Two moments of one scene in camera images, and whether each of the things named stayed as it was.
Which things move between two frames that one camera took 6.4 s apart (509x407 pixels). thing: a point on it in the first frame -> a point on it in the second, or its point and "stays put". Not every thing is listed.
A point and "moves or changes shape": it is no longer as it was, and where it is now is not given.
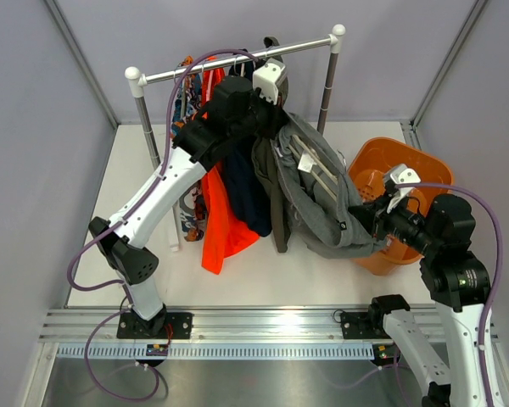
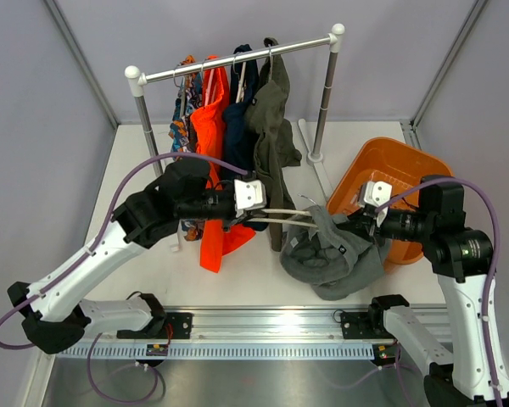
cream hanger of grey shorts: x=321 y=164 -> x=309 y=199
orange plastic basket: x=416 y=175 stays put
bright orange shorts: x=223 y=231 stays put
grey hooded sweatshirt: x=317 y=194 -> x=333 y=263
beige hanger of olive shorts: x=271 y=41 moves or changes shape
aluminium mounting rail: x=223 y=324 stays put
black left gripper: x=274 y=115 -> x=232 y=218
